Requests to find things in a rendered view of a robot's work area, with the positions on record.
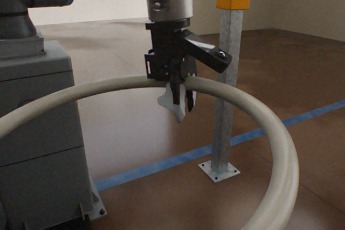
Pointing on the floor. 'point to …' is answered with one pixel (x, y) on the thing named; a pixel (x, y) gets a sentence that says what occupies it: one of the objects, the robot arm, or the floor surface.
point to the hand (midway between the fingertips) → (187, 112)
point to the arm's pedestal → (43, 147)
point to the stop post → (235, 4)
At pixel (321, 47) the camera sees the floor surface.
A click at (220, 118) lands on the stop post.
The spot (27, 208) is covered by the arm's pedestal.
